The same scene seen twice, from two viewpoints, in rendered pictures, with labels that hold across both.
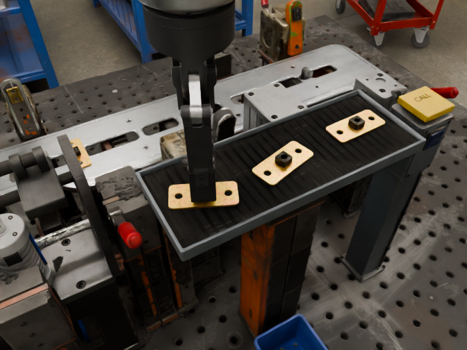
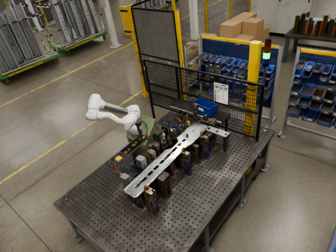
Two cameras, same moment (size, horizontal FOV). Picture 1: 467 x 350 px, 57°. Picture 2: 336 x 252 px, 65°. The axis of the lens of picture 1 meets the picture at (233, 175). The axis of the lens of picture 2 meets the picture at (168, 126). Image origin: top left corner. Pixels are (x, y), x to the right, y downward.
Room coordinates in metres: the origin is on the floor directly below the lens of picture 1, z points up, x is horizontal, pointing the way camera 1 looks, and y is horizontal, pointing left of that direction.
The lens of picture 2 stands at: (2.77, -0.39, 3.09)
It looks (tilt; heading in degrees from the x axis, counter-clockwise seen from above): 36 degrees down; 162
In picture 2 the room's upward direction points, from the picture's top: 8 degrees counter-clockwise
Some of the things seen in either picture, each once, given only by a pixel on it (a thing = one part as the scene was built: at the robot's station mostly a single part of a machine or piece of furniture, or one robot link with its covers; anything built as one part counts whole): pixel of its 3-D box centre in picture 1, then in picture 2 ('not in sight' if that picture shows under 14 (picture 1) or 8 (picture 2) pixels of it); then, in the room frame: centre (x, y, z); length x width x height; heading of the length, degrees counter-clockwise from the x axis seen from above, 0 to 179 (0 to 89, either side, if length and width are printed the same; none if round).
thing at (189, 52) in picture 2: not in sight; (174, 68); (-2.24, 1.55, 0.65); 1.00 x 0.50 x 1.30; 28
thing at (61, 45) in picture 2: not in sight; (73, 21); (-7.58, -0.03, 0.88); 1.91 x 1.01 x 1.76; 120
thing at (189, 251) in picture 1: (285, 160); (134, 144); (0.41, -0.07, 1.16); 0.37 x 0.14 x 0.02; 120
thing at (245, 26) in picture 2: not in sight; (244, 39); (-3.01, 3.92, 0.52); 1.20 x 0.80 x 1.05; 115
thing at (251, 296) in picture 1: (274, 257); (138, 159); (0.41, -0.07, 0.92); 0.10 x 0.08 x 0.45; 120
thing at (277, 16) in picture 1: (276, 76); (152, 201); (1.04, -0.12, 0.88); 0.15 x 0.11 x 0.36; 30
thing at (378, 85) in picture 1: (362, 148); (128, 187); (0.73, -0.30, 0.88); 0.11 x 0.10 x 0.36; 30
